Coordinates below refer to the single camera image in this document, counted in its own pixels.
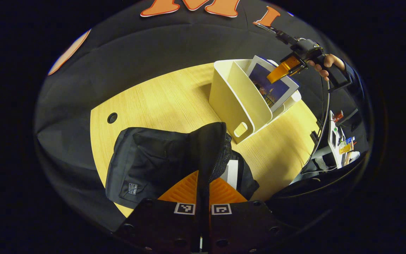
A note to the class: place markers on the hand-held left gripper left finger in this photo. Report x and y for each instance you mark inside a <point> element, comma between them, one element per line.
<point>160,225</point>

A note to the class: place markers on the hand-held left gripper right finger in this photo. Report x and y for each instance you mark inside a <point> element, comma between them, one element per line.
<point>245,225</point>

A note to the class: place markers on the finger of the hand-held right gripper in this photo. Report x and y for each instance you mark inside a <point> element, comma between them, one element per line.
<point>282,69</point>

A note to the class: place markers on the blue cover book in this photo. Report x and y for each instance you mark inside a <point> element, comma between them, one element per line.
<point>273,91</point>

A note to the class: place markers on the white portrait cover book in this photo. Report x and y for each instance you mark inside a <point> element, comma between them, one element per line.
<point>232,173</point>

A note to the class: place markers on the white bookshelf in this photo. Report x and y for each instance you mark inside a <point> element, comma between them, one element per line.
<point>231,102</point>

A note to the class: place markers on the black schoolbag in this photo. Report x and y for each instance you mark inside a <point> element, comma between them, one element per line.
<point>146,158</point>

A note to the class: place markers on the small red object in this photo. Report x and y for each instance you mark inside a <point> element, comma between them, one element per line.
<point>338,115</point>

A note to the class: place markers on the white background desk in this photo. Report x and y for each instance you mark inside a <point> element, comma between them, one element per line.
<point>333,141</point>

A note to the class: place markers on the black monitor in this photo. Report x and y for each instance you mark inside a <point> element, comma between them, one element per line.
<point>354,121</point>

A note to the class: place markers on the small yellow desk item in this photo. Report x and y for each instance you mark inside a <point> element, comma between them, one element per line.
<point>345,148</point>

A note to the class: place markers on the black backdrop cloth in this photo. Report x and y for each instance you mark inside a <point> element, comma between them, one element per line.
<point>136,53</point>

